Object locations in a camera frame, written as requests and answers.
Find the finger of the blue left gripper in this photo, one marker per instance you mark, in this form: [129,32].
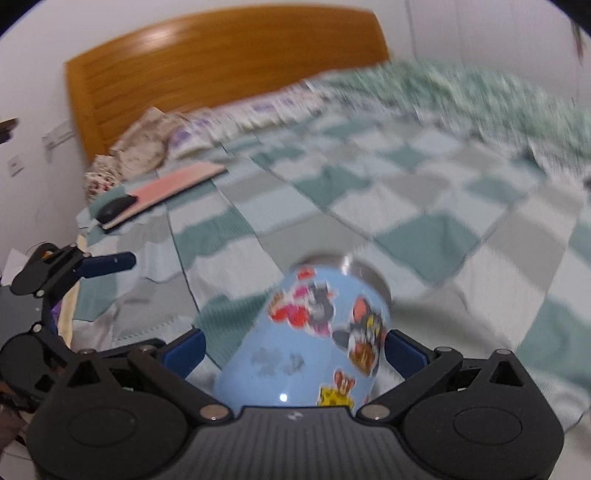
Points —
[92,267]

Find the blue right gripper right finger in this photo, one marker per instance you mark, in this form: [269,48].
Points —
[405,355]

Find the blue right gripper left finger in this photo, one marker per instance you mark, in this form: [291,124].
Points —
[185,353]

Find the light blue cartoon sticker cup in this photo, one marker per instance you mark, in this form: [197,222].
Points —
[317,342]

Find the black computer mouse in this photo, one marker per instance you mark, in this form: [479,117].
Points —
[114,208]

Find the pink notebook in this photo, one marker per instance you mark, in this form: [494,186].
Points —
[166,187]

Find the floral pillow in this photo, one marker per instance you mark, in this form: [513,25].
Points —
[140,149]

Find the green checkered bed blanket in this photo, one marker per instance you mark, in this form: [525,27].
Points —
[479,250]

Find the purple patterned bed sheet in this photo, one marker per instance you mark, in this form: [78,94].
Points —
[207,127]

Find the wooden headboard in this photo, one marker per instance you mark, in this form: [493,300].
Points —
[213,58]

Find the green floral quilt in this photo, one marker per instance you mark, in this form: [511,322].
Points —
[495,104]

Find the white wall switch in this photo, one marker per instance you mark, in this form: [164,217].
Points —
[15,166]

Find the white wall socket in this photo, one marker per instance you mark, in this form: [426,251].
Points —
[58,135]

